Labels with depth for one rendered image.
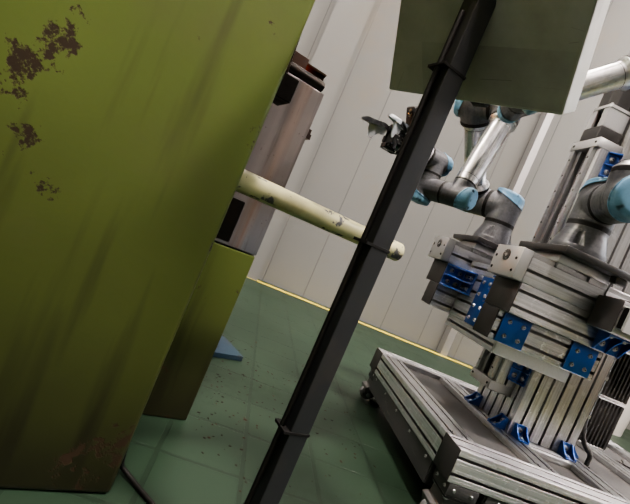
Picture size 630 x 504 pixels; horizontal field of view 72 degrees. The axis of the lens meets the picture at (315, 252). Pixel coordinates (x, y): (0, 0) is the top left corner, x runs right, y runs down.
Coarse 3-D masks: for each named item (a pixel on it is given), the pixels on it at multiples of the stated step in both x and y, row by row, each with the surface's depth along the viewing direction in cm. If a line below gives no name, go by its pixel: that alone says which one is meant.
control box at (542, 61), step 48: (432, 0) 79; (528, 0) 69; (576, 0) 65; (432, 48) 82; (480, 48) 76; (528, 48) 71; (576, 48) 67; (480, 96) 78; (528, 96) 73; (576, 96) 73
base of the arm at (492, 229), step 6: (486, 222) 173; (492, 222) 171; (498, 222) 170; (504, 222) 170; (480, 228) 174; (486, 228) 172; (492, 228) 171; (498, 228) 170; (504, 228) 170; (510, 228) 170; (474, 234) 175; (480, 234) 172; (486, 234) 171; (492, 234) 169; (498, 234) 169; (504, 234) 169; (510, 234) 171; (492, 240) 168; (498, 240) 168; (504, 240) 169; (510, 240) 172
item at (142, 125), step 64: (0, 0) 57; (64, 0) 59; (128, 0) 63; (192, 0) 66; (256, 0) 70; (0, 64) 58; (64, 64) 61; (128, 64) 64; (192, 64) 68; (256, 64) 73; (0, 128) 60; (64, 128) 63; (128, 128) 66; (192, 128) 70; (256, 128) 75; (0, 192) 61; (64, 192) 65; (128, 192) 68; (192, 192) 73; (0, 256) 63; (64, 256) 66; (128, 256) 71; (192, 256) 75; (0, 320) 65; (64, 320) 69; (128, 320) 73; (0, 384) 67; (64, 384) 71; (128, 384) 75; (0, 448) 69; (64, 448) 73
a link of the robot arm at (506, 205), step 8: (488, 192) 176; (496, 192) 175; (504, 192) 171; (512, 192) 170; (488, 200) 174; (496, 200) 172; (504, 200) 170; (512, 200) 169; (520, 200) 170; (488, 208) 174; (496, 208) 172; (504, 208) 170; (512, 208) 169; (520, 208) 170; (488, 216) 174; (496, 216) 171; (504, 216) 170; (512, 216) 170; (512, 224) 170
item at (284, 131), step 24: (288, 72) 104; (312, 96) 108; (288, 120) 107; (312, 120) 110; (264, 144) 106; (288, 144) 108; (264, 168) 107; (288, 168) 110; (240, 216) 107; (264, 216) 110; (216, 240) 106; (240, 240) 108
